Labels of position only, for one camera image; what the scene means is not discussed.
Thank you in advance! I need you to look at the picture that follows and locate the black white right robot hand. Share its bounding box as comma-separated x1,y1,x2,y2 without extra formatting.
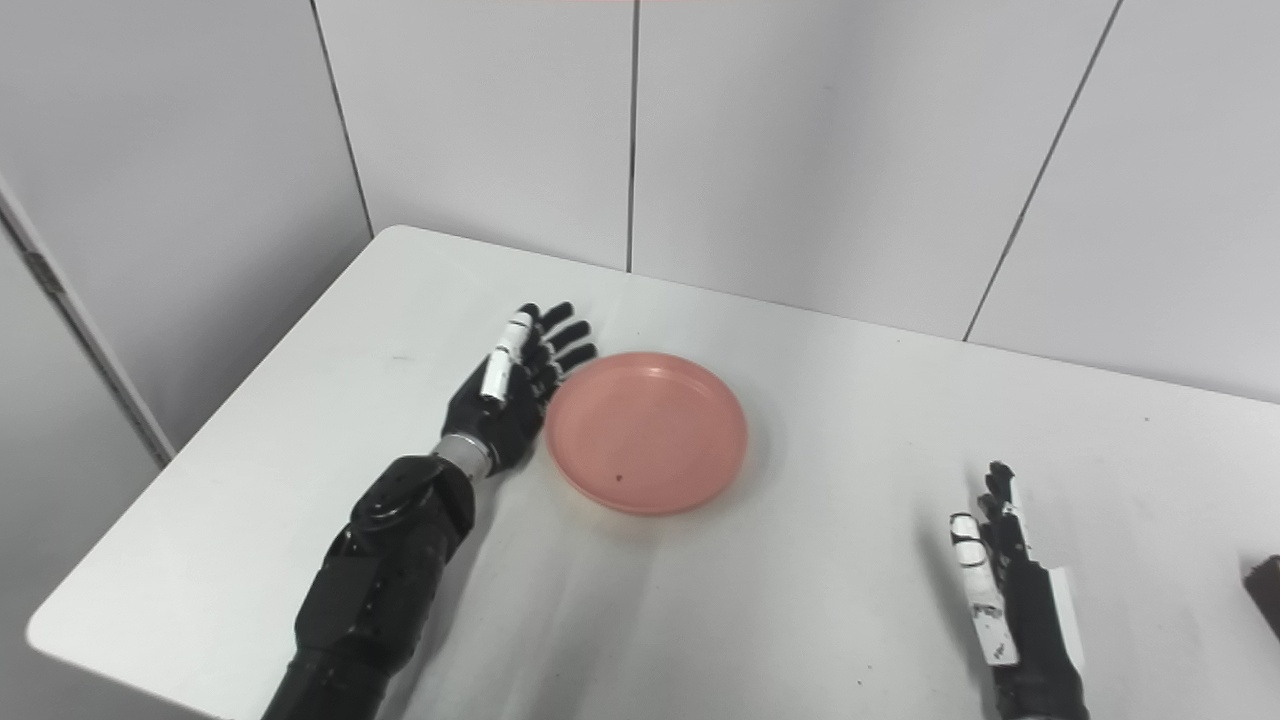
949,461,1091,720

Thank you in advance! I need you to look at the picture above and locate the chocolate cake slice with fruit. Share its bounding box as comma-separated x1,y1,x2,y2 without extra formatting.
1243,555,1280,641

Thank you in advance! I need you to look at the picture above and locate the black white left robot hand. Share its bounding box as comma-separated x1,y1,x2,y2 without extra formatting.
441,302,599,478

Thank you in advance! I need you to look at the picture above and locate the pink round plate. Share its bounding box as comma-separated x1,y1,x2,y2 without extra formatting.
545,351,749,517

